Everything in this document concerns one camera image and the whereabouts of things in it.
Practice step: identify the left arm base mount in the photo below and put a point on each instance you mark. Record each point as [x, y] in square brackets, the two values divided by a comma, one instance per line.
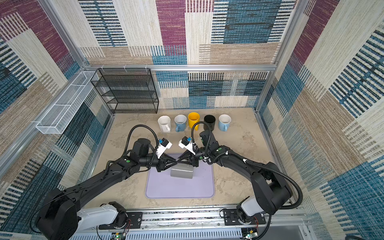
[126, 220]

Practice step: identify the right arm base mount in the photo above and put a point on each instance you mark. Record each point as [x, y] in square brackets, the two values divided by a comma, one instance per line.
[233, 217]

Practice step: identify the white pink mug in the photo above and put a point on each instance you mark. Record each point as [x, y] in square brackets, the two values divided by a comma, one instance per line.
[165, 124]

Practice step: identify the black wire mesh shelf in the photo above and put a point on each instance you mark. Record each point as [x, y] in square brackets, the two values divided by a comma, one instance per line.
[127, 90]

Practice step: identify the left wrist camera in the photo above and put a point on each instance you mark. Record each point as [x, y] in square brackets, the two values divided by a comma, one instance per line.
[164, 144]

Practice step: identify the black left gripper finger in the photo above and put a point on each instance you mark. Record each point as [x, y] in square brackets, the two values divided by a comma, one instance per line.
[169, 165]
[170, 161]

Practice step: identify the teal dotted floral mug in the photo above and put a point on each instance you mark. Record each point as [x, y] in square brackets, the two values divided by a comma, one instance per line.
[181, 123]

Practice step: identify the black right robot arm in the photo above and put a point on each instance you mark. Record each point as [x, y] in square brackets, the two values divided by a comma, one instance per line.
[271, 187]

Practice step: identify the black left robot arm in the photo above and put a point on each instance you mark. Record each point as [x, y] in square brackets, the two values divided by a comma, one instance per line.
[62, 213]

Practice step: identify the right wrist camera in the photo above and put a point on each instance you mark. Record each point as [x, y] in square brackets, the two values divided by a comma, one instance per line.
[186, 143]

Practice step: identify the grey mug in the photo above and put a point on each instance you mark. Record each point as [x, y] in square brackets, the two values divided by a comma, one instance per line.
[184, 171]

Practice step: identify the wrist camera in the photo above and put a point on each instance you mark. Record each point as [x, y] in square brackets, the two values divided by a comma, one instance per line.
[186, 143]
[164, 144]

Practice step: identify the white wire mesh basket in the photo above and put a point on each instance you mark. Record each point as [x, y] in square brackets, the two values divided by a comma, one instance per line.
[58, 117]

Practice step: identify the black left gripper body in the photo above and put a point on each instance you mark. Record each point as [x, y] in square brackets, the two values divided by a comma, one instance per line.
[159, 164]

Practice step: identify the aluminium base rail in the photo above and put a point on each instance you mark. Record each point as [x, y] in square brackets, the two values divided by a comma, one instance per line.
[205, 223]

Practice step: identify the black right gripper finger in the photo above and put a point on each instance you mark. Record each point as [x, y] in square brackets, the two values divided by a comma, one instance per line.
[184, 161]
[186, 156]

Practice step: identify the black mug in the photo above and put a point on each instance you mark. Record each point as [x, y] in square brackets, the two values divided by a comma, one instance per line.
[210, 121]

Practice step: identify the lavender tray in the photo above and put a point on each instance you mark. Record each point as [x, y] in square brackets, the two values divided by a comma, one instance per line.
[161, 185]

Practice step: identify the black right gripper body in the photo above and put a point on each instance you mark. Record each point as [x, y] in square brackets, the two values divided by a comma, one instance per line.
[193, 160]

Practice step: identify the light blue mug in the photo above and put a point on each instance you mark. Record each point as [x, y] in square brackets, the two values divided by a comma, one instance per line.
[224, 122]

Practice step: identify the yellow mug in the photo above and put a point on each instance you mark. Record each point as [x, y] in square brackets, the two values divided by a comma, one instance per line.
[193, 118]

